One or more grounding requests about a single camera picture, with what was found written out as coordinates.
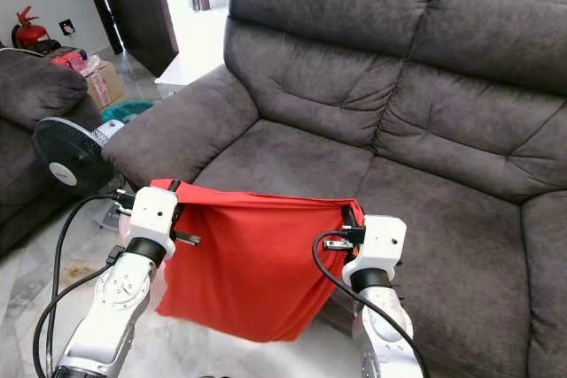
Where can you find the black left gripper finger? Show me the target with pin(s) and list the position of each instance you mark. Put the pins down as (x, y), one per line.
(174, 185)

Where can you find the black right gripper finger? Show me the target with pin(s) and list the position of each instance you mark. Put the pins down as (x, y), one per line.
(351, 217)

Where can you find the red pillow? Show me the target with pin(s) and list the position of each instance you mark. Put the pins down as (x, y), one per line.
(248, 258)

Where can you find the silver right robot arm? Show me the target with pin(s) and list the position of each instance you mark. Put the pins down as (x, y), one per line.
(385, 329)

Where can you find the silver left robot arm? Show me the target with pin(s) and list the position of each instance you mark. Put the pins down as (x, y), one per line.
(120, 303)

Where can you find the black floor fan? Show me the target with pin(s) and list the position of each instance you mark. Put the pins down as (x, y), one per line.
(69, 157)

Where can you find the dark grey two-seat sofa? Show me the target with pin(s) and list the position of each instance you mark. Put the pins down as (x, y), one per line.
(407, 104)

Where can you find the dark grey long sofa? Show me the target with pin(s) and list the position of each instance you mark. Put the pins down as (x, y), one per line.
(40, 95)

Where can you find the teal basket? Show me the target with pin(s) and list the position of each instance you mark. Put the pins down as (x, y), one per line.
(129, 111)

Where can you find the cardboard box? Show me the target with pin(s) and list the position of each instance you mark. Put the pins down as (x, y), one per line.
(108, 88)

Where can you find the white low table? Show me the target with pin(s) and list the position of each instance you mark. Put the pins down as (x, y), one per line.
(199, 50)

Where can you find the pink packages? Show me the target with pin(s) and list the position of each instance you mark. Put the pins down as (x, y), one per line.
(78, 61)

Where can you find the dark door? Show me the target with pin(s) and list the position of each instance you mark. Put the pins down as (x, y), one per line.
(137, 2)

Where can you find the red fire extinguisher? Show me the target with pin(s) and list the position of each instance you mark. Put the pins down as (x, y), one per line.
(31, 30)

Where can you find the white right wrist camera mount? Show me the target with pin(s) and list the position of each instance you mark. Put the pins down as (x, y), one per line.
(381, 243)

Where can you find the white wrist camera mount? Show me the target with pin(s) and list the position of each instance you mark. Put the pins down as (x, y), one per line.
(153, 212)
(381, 243)

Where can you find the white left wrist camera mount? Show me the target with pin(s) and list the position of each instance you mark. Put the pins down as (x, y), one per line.
(153, 212)

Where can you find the black wall outlet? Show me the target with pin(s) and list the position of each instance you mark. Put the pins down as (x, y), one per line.
(67, 26)

